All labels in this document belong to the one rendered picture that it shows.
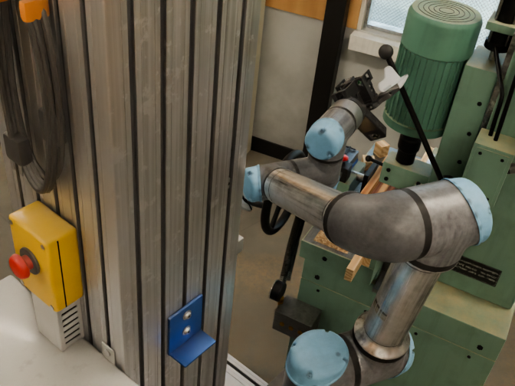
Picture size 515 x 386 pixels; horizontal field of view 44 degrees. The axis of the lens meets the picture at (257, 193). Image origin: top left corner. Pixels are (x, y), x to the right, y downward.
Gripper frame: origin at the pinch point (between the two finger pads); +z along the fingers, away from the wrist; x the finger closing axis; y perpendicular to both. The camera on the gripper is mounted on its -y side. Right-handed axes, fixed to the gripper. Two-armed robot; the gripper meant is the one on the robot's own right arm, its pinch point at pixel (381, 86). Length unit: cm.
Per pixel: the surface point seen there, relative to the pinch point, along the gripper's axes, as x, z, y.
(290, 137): 132, 140, -45
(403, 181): 10.7, 8.8, -29.7
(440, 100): -9.6, 6.0, -9.8
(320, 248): 28.5, -15.2, -32.1
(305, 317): 46, -15, -54
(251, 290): 118, 40, -76
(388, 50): -6.9, -2.9, 8.2
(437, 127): -5.5, 7.1, -16.7
